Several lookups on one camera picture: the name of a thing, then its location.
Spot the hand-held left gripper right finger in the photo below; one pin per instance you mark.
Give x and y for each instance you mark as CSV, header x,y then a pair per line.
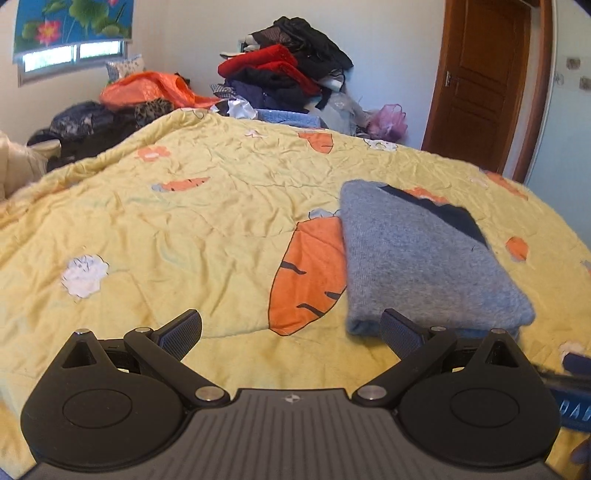
x,y
401,337

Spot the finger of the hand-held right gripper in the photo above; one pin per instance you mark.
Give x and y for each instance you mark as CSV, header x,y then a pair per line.
x,y
578,363

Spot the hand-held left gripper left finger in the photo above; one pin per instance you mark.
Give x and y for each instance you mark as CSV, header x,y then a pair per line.
x,y
182,332

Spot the grey sweater with navy sleeves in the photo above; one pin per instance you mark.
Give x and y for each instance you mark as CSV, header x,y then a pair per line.
x,y
415,267

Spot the dark patterned clothes heap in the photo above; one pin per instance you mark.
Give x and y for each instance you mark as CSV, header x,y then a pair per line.
x,y
83,127

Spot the pile of mixed clothes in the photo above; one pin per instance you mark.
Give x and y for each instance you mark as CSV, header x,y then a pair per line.
x,y
281,64

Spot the yellow carrot-print quilt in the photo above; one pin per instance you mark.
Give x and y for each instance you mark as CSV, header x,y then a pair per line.
x,y
184,221

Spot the pink plastic bag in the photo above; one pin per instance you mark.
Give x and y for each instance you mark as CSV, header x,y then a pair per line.
x,y
390,122

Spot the leopard-print cloth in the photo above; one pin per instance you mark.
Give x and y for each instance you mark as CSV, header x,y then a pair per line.
x,y
154,110

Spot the white crumpled bag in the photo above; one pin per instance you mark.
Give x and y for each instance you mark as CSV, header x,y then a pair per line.
x,y
235,108

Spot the clear plastic bag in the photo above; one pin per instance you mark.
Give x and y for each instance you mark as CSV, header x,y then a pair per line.
x,y
344,110

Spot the cream fabric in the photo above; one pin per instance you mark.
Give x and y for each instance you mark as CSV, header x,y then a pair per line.
x,y
21,161

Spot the blue-grey folded cloth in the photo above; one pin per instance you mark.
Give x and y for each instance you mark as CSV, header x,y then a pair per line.
x,y
288,117

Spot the orange plastic bag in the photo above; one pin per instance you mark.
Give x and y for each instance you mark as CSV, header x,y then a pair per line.
x,y
147,90

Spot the brown wooden door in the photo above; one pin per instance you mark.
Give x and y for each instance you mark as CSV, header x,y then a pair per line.
x,y
480,83

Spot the floral pillow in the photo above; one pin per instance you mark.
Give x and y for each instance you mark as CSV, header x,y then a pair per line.
x,y
122,67

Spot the window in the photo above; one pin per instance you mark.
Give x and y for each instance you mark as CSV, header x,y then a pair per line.
x,y
69,55

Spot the lotus-print window blind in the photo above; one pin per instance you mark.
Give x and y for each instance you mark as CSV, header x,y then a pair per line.
x,y
69,21

